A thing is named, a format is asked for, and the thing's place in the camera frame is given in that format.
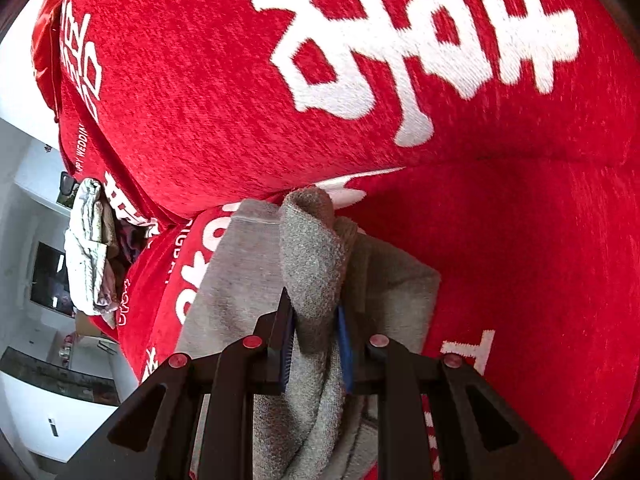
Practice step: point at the pale striped cloth pile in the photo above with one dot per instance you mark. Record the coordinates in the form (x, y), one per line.
(90, 244)

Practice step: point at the dark wall screen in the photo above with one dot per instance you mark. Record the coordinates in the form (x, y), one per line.
(50, 287)

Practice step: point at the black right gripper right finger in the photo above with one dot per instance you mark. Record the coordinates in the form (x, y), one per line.
(437, 418)

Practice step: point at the red wedding blanket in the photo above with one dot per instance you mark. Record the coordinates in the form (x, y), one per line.
(497, 141)

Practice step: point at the white cabinet with dark top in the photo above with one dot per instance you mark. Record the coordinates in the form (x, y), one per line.
(55, 411)

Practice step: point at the grey knit garment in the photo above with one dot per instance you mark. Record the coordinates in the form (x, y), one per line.
(301, 248)

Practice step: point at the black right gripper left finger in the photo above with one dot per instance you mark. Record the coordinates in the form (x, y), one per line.
(193, 418)

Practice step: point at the dark plaid garment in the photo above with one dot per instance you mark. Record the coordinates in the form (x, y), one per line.
(131, 241)

